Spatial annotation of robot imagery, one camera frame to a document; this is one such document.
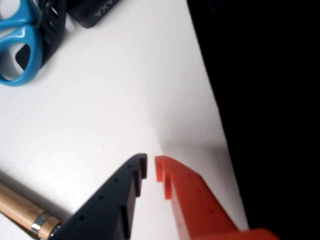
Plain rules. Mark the wooden ballpoint pen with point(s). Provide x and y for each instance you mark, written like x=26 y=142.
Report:
x=15 y=202

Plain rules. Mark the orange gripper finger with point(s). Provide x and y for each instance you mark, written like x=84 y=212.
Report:
x=195 y=205

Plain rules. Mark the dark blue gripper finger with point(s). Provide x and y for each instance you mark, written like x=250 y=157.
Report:
x=100 y=215

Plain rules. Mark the black fabric bag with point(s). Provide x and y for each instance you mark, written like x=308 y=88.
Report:
x=275 y=100

